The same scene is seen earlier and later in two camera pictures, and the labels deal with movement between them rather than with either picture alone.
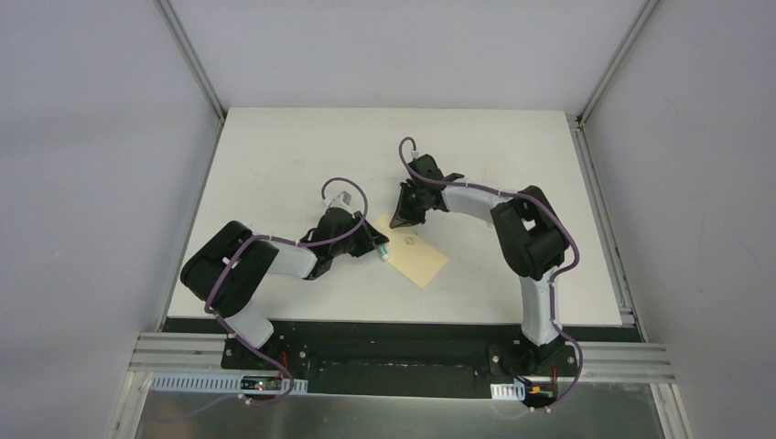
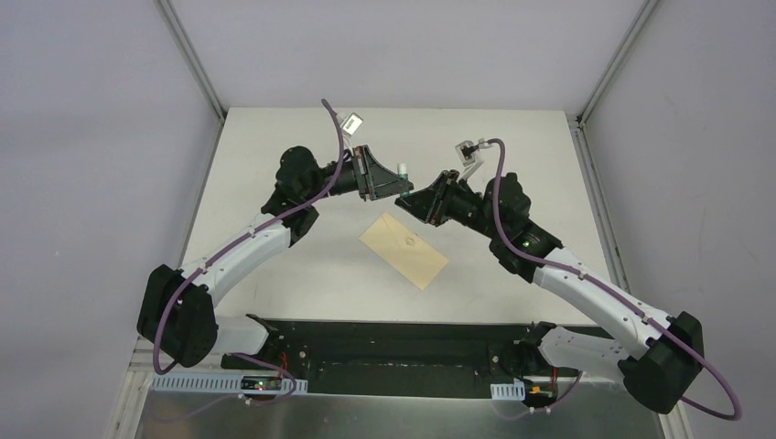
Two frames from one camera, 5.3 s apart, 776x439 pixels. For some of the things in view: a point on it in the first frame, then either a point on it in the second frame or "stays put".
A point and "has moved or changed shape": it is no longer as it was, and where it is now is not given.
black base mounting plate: [399, 358] stays put
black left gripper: [361, 237] → [367, 173]
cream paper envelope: [409, 252] stays put
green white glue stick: [383, 251] has moved or changed shape
